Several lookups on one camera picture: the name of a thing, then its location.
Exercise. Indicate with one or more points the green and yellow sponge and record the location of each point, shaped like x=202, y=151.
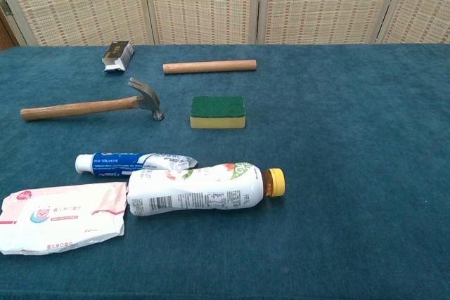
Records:
x=217, y=110

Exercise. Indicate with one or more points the blue and white toothpaste tube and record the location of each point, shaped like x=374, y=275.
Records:
x=119, y=163

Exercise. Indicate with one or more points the black and silver carton box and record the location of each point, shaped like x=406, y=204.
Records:
x=117, y=55

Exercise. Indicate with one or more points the yellow-capped tea bottle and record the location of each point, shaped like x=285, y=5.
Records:
x=197, y=189

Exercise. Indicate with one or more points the pink baby wipes pack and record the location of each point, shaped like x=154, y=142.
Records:
x=59, y=216

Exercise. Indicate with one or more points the woven bamboo folding screen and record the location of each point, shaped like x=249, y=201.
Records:
x=225, y=1

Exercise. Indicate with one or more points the wooden dowel rod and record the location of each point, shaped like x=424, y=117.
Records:
x=209, y=66

